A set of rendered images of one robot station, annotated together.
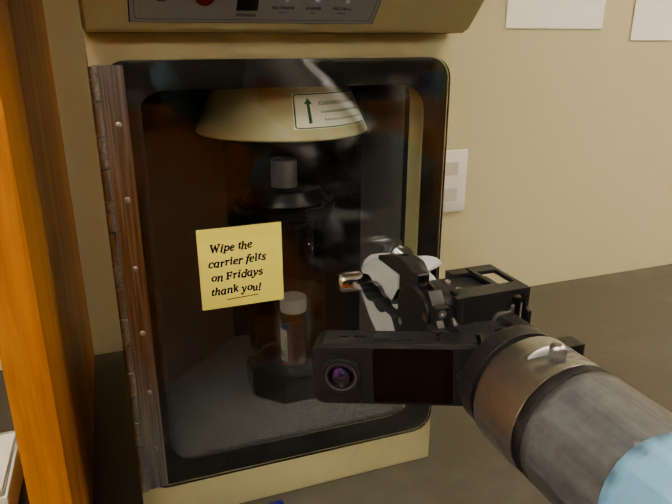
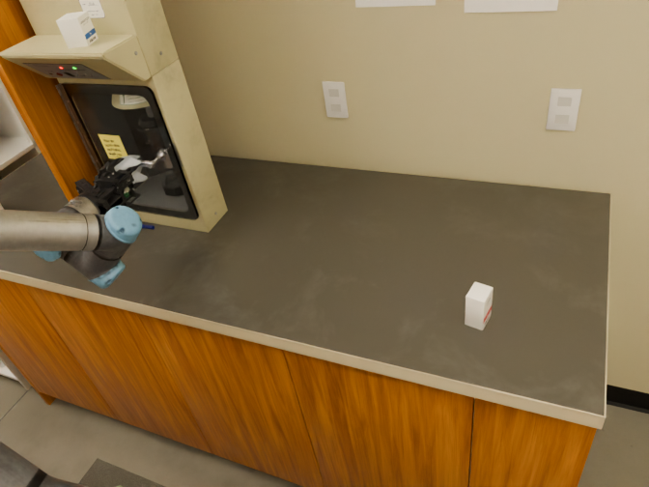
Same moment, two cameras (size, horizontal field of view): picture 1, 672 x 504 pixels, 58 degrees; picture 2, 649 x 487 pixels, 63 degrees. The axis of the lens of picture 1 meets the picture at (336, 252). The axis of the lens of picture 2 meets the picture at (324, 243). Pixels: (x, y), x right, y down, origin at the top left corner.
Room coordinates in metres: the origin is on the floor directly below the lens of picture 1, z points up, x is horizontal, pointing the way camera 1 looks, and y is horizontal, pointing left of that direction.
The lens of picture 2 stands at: (0.05, -1.27, 1.83)
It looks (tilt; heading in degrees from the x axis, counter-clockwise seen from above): 39 degrees down; 50
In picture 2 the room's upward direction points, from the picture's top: 11 degrees counter-clockwise
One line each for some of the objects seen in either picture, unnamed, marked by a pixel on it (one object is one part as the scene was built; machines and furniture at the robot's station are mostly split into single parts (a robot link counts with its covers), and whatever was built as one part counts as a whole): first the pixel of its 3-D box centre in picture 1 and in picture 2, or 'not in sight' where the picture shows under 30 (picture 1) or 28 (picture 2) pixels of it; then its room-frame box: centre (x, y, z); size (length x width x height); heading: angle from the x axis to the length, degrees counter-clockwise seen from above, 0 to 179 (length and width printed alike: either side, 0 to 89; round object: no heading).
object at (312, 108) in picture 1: (295, 279); (132, 155); (0.54, 0.04, 1.19); 0.30 x 0.01 x 0.40; 110
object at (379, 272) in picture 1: (407, 266); (131, 162); (0.49, -0.06, 1.22); 0.09 x 0.06 x 0.03; 20
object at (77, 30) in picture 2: not in sight; (77, 29); (0.51, -0.03, 1.54); 0.05 x 0.05 x 0.06; 38
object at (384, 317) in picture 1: (405, 310); (137, 177); (0.49, -0.06, 1.18); 0.09 x 0.06 x 0.03; 20
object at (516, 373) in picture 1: (541, 398); (82, 212); (0.32, -0.12, 1.20); 0.08 x 0.05 x 0.08; 110
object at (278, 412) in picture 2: not in sight; (260, 329); (0.67, -0.10, 0.45); 2.05 x 0.67 x 0.90; 110
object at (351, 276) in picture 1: (379, 270); (145, 159); (0.54, -0.04, 1.20); 0.10 x 0.05 x 0.03; 110
